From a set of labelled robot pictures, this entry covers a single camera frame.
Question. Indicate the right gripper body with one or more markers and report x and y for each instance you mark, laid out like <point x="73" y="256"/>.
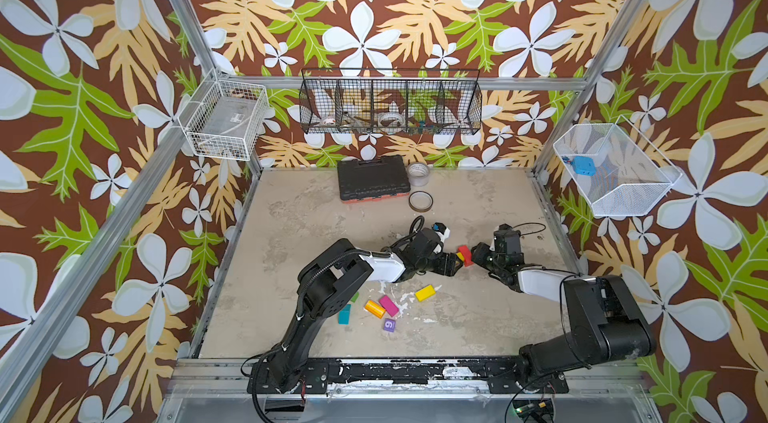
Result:
<point x="482" y="255"/>

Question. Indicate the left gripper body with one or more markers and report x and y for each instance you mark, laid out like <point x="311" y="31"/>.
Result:
<point x="422" y="266"/>

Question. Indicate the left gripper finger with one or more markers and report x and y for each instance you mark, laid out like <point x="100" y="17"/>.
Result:
<point x="450" y="258"/>
<point x="447" y="266"/>

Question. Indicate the red block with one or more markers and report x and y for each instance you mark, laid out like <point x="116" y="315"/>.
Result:
<point x="465" y="251"/>

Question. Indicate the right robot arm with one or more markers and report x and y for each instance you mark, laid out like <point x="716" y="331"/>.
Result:
<point x="600" y="320"/>

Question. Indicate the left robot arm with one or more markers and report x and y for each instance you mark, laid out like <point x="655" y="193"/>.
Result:
<point x="328" y="283"/>

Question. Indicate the magenta wood block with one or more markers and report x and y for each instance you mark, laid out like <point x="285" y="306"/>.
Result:
<point x="389" y="306"/>

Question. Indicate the orange cylinder block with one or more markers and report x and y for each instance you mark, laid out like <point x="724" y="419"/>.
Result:
<point x="375" y="309"/>

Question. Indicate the teal wood block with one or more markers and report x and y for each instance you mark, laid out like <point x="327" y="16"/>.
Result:
<point x="344" y="315"/>

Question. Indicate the brown tape roll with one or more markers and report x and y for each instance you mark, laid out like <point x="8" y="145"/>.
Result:
<point x="420" y="201"/>

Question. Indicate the black tool case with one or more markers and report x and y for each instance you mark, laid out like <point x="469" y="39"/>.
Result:
<point x="381" y="177"/>

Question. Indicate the purple number cube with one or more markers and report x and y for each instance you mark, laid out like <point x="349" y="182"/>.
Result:
<point x="389" y="325"/>

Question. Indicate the blue object in basket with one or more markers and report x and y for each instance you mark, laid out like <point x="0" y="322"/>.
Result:
<point x="583" y="166"/>

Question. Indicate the white tape roll in basket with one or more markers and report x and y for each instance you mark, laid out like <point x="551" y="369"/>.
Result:
<point x="391" y="121"/>

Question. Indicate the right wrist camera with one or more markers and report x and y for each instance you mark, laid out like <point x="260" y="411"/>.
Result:
<point x="507" y="238"/>

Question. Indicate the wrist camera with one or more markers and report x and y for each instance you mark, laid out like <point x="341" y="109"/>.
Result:
<point x="507" y="238"/>
<point x="441" y="230"/>

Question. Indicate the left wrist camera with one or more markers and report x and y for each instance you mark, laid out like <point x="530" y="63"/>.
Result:
<point x="441" y="230"/>

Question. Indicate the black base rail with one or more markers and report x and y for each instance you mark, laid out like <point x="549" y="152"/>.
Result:
<point x="319" y="374"/>

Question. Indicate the white wire basket right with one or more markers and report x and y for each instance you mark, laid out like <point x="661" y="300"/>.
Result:
<point x="633" y="175"/>

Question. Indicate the white wire basket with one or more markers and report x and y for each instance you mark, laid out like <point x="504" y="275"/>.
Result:
<point x="633" y="175"/>
<point x="223" y="118"/>

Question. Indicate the black wire basket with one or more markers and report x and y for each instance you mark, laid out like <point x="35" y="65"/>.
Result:
<point x="432" y="101"/>

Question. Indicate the white wire basket left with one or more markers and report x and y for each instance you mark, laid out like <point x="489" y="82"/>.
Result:
<point x="223" y="118"/>

